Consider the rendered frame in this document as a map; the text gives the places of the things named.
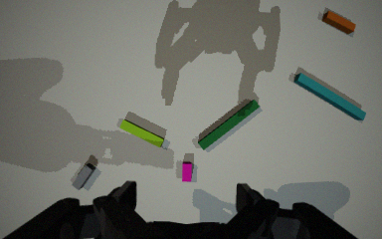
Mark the dark green rod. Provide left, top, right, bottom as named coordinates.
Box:
left=198, top=100, right=260, bottom=150

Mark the lime green rod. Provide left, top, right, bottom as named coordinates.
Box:
left=120, top=119, right=165, bottom=147

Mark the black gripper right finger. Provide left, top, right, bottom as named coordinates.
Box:
left=209, top=183, right=358, bottom=239

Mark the orange rectangular bar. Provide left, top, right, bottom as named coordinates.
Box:
left=322, top=11, right=356, bottom=34

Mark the grey rectangular block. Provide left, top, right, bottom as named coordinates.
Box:
left=73, top=163, right=96, bottom=190

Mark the magenta block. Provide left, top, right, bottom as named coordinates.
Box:
left=182, top=162, right=192, bottom=181

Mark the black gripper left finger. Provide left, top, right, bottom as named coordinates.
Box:
left=3, top=181, right=165, bottom=239

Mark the turquoise rod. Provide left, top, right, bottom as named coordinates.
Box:
left=294, top=73, right=366, bottom=120

